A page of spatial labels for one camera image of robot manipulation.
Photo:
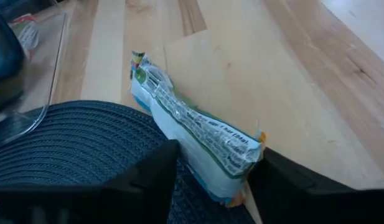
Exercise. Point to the clear plastic bin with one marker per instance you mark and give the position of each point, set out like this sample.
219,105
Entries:
45,62

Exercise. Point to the round dark blue woven mat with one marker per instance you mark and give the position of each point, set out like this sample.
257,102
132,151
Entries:
86,146

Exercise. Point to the green red Chewy granola bar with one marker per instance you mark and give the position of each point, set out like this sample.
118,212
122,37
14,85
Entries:
26,34

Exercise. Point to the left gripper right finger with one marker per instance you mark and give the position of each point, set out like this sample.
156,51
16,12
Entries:
279,186

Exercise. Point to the white nutrition-label granola bar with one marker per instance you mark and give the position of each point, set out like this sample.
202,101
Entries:
198,140

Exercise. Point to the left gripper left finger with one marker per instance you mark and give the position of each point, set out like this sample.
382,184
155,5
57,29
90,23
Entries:
154,180

